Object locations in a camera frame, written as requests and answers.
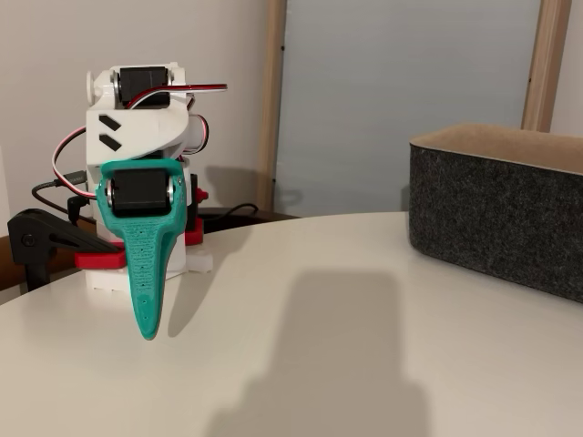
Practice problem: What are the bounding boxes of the short black plug cable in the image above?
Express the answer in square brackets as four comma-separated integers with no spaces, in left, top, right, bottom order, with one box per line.
[66,194,97,225]

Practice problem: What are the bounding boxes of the black clamp red pad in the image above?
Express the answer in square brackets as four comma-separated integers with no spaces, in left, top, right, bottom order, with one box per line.
[5,208,129,292]
[183,172,210,246]

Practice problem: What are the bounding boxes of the light wooden frame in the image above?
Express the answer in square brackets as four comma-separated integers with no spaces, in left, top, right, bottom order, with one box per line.
[256,0,574,216]

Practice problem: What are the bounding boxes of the dark grey felt basket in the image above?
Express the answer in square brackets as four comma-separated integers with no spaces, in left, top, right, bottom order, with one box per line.
[407,122,583,305]

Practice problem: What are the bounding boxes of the black power cable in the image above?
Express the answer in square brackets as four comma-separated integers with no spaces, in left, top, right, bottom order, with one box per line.
[199,202,261,225]

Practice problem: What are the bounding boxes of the grey usb cable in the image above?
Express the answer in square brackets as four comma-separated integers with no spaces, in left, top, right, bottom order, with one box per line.
[30,169,88,216]

